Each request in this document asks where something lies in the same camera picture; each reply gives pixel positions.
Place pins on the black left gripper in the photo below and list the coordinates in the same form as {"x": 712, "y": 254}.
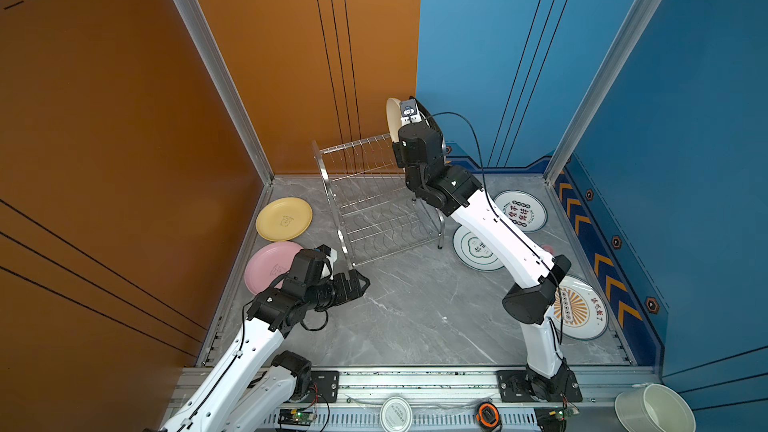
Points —
{"x": 346, "y": 294}

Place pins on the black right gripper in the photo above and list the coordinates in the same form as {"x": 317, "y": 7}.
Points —
{"x": 400, "y": 150}

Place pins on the cream round plate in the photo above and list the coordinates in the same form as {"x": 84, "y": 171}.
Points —
{"x": 394, "y": 118}

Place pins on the steel wire dish rack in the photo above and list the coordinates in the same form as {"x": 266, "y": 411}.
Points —
{"x": 375, "y": 214}

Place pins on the black floral square plate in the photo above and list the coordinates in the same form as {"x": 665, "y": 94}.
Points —
{"x": 431, "y": 121}

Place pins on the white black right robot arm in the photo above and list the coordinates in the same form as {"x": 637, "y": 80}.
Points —
{"x": 537, "y": 274}

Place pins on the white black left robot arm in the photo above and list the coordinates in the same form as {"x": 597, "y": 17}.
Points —
{"x": 251, "y": 381}

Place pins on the pink round plate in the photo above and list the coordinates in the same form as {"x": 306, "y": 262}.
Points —
{"x": 268, "y": 263}

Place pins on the yellow round plate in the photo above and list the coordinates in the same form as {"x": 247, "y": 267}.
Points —
{"x": 284, "y": 219}

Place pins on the white plate green quatrefoil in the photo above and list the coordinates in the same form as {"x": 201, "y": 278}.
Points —
{"x": 473, "y": 253}

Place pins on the white plate black characters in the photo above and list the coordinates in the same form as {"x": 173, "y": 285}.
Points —
{"x": 525, "y": 210}

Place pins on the white round lid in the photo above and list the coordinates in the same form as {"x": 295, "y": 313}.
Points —
{"x": 396, "y": 415}

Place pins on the green circuit board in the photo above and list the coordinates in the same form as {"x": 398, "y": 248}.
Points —
{"x": 295, "y": 420}

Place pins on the small pink cup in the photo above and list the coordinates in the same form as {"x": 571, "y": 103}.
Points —
{"x": 547, "y": 249}

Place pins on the orange black tape measure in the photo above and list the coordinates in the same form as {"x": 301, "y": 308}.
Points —
{"x": 488, "y": 417}

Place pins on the white plate orange sunburst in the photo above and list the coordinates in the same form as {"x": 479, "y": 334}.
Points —
{"x": 579, "y": 311}

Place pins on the white bucket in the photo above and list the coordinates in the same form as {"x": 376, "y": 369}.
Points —
{"x": 654, "y": 408}

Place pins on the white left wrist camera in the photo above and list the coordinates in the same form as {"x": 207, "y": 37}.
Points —
{"x": 329, "y": 260}

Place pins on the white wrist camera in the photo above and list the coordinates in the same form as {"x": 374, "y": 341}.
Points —
{"x": 329, "y": 260}
{"x": 409, "y": 112}

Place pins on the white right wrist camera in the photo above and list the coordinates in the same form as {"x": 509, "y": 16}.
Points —
{"x": 409, "y": 112}

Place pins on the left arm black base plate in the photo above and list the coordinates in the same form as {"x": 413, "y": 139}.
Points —
{"x": 316, "y": 385}

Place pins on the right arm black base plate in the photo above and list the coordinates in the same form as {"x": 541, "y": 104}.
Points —
{"x": 522, "y": 385}

